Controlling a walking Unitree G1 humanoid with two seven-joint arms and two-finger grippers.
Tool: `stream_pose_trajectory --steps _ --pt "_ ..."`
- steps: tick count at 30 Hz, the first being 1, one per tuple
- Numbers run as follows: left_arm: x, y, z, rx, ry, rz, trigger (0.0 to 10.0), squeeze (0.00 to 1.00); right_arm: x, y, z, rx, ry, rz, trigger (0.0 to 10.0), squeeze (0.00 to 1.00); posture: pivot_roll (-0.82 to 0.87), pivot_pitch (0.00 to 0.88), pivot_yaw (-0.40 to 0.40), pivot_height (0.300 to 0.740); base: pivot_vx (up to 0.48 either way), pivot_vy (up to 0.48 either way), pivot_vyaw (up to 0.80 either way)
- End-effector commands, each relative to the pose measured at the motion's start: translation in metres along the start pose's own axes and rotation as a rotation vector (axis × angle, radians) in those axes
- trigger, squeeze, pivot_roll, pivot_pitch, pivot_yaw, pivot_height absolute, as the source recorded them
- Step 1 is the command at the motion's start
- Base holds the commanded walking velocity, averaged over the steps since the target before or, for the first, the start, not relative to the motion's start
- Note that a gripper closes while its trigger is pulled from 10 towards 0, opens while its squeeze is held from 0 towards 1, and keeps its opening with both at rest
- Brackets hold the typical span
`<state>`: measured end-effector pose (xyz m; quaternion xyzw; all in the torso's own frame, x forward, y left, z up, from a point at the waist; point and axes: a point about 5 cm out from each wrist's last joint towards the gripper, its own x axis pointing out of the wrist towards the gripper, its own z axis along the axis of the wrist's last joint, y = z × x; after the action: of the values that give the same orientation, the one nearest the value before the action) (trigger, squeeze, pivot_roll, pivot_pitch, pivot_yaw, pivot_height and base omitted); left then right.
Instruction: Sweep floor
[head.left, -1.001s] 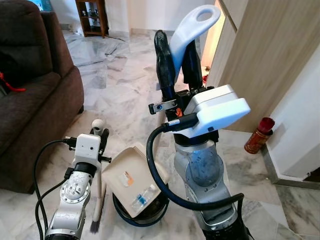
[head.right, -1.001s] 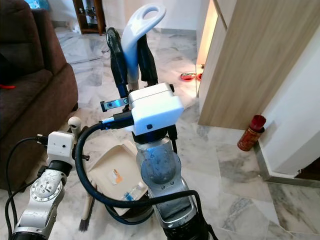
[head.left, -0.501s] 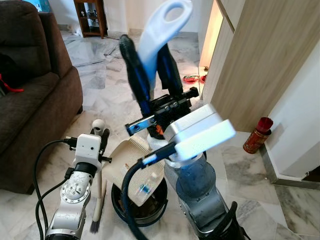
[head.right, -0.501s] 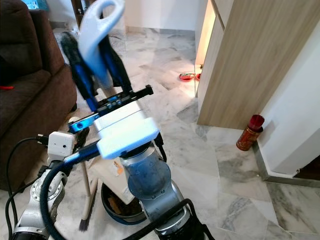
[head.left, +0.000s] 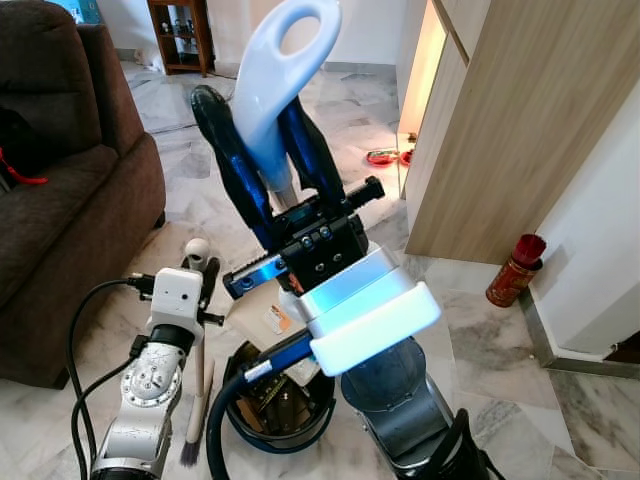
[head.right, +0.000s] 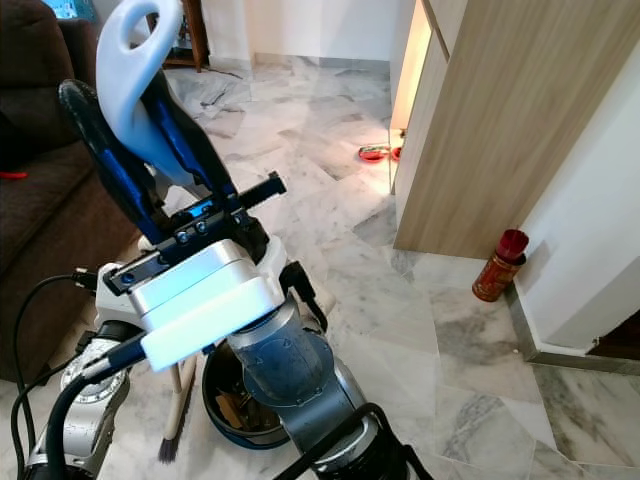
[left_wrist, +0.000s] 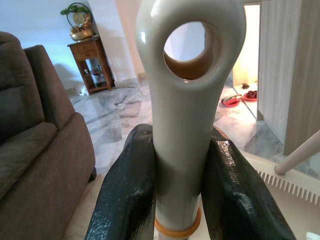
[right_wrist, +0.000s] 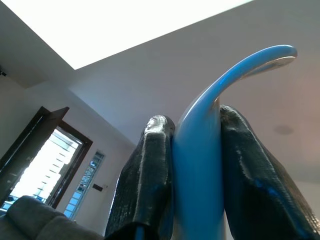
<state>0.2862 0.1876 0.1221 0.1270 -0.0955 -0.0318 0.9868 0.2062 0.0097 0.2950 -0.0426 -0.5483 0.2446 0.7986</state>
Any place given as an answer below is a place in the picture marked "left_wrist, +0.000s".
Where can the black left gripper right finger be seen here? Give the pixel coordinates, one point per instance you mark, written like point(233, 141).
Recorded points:
point(237, 200)

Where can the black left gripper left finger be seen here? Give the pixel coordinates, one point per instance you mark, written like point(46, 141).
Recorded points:
point(125, 190)

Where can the red plate with cups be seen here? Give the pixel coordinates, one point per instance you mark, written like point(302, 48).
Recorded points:
point(250, 95)

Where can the brown fabric sofa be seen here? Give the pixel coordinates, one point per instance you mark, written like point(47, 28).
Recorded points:
point(32, 140)

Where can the small dark figurine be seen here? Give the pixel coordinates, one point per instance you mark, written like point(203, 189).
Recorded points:
point(245, 86)

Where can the light wood grain cabinet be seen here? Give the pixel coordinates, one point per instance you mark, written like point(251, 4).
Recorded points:
point(290, 75)

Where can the brown wooden side table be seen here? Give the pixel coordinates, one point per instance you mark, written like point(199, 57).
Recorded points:
point(86, 50)

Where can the brass bowl bonsai ornament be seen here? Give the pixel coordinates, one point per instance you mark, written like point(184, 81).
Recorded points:
point(79, 33)

